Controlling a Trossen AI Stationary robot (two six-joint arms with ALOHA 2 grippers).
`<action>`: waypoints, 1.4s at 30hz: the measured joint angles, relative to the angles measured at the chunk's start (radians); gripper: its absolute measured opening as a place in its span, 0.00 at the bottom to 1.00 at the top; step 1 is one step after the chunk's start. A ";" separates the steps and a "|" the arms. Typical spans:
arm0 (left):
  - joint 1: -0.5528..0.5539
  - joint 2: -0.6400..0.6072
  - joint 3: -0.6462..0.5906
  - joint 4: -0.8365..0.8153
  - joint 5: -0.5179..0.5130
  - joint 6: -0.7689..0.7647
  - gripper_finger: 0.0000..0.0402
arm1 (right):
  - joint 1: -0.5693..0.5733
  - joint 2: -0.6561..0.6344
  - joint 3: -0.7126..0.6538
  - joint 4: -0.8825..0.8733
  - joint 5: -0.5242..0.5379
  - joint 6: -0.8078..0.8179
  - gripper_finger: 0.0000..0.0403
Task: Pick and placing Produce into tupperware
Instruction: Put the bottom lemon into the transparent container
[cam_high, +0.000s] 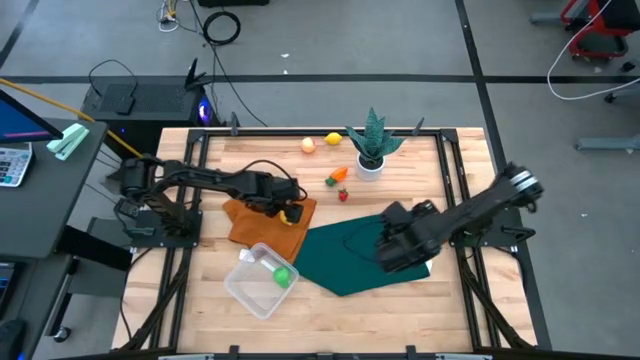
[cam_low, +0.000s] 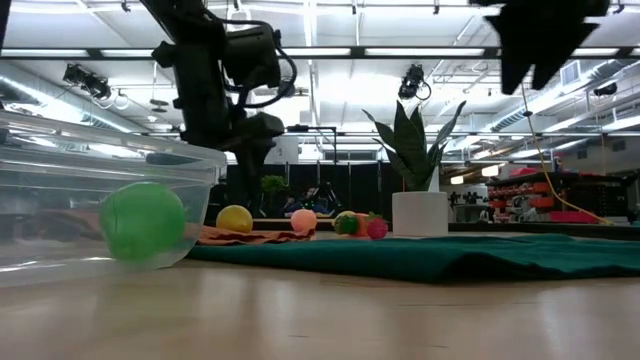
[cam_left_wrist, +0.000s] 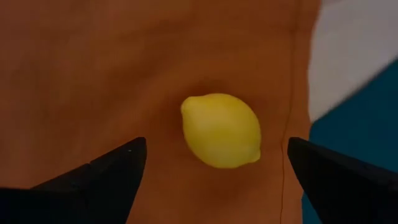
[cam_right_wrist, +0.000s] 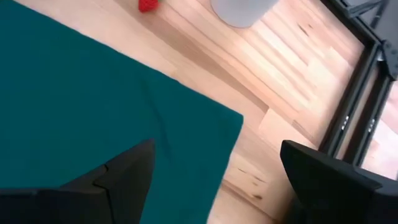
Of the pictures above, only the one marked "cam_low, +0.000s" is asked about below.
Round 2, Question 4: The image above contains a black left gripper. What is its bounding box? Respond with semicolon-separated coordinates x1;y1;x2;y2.
152;39;286;214

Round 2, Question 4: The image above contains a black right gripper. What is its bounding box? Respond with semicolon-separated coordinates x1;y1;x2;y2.
469;0;611;95

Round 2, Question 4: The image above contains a yellow toy lemon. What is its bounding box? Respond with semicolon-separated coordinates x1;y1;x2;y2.
215;204;254;234

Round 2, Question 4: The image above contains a pink toy peach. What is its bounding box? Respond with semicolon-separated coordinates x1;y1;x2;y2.
290;208;318;233

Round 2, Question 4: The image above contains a green toy lime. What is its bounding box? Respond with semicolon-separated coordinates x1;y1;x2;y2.
98;181;187;262

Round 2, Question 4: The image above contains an orange toy carrot green top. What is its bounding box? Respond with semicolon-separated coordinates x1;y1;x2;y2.
333;210;372;238

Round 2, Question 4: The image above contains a red toy strawberry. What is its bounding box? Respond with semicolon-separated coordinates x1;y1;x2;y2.
366;213;390;241

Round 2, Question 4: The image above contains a clear plastic tupperware container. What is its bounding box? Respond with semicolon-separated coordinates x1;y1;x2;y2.
0;109;227;287

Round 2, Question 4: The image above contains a small green background plant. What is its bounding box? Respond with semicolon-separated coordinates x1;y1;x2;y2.
260;174;290;202

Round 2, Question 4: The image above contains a white box on stand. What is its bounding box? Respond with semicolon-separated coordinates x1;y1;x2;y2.
267;135;301;165

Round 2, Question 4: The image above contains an orange cloth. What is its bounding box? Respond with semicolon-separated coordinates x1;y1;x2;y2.
29;209;317;247

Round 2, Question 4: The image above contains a seated person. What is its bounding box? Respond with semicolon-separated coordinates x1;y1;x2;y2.
282;187;332;217

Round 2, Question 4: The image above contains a black metal stand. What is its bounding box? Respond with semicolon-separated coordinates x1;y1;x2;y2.
285;124;339;166

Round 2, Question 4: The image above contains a black partition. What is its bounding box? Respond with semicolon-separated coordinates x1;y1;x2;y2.
224;162;397;221

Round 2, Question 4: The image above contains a shelving with red bins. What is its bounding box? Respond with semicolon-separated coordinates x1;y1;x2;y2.
487;167;640;225

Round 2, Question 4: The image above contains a green snake plant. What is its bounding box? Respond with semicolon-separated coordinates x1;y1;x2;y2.
362;99;467;193

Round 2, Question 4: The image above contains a teal cloth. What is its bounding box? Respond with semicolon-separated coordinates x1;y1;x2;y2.
187;233;640;284

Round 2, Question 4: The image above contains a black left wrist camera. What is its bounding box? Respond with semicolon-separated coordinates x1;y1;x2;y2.
223;24;282;91

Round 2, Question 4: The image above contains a yellow cable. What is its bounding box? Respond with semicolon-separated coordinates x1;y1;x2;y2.
519;82;617;226

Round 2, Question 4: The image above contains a black overhead rig camera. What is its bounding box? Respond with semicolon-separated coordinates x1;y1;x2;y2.
398;63;432;100

